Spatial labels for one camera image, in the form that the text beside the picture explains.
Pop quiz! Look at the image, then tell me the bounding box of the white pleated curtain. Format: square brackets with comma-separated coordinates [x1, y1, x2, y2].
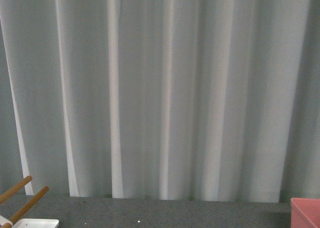
[0, 0, 320, 202]

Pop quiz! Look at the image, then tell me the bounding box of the pink plastic bin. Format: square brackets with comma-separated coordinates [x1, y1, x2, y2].
[290, 198, 320, 228]

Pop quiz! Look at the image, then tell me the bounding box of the white rack with wooden bars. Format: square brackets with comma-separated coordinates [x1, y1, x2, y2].
[0, 175, 60, 228]

